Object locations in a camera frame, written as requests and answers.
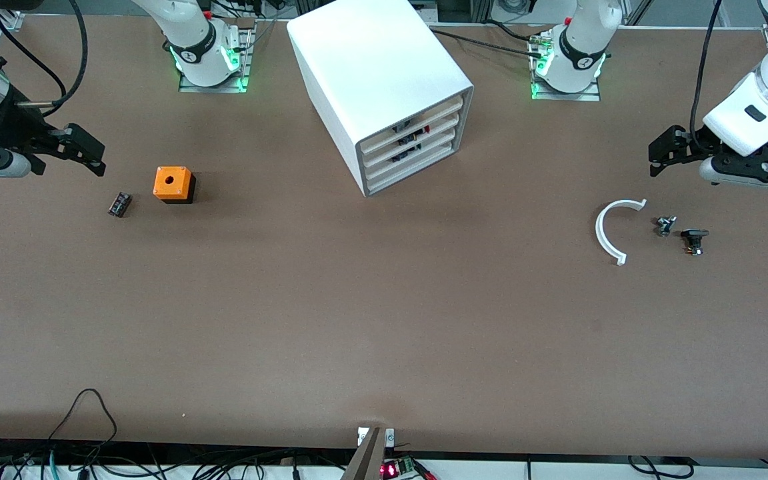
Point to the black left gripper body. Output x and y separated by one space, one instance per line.
696 143

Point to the orange box with hole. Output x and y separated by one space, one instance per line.
177 188

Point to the small black switch part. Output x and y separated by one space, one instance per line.
693 234

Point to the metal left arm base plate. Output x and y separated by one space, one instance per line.
590 95

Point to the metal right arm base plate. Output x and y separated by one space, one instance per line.
214 88

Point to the small white metal bracket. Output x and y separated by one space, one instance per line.
389 437

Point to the small black terminal block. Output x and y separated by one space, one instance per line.
119 204

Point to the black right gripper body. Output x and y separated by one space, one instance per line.
16 126

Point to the white curved arc piece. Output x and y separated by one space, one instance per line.
598 230

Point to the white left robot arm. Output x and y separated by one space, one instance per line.
584 40

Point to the black red electronic part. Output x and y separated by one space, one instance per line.
417 126

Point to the circuit board with red light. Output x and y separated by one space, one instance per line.
394 468

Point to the brown angled metal bar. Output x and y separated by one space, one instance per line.
367 460

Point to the small grey metal part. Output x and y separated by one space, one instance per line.
665 225

